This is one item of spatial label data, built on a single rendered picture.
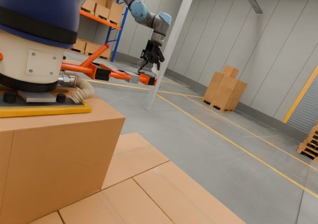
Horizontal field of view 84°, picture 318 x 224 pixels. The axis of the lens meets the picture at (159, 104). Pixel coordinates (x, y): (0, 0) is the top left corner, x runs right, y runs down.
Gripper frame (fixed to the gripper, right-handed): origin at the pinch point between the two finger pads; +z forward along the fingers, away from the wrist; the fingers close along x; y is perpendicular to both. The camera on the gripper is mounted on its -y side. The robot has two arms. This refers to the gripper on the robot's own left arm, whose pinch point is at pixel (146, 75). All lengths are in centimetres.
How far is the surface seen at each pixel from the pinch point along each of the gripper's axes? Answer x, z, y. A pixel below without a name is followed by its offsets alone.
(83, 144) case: 22, 25, 47
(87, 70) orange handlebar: 4.3, 1.4, 42.2
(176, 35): -144, -58, -219
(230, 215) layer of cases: 75, 55, -22
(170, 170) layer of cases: 33, 55, -19
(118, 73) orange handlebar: 4.0, 0.9, 25.9
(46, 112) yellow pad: 16, 14, 59
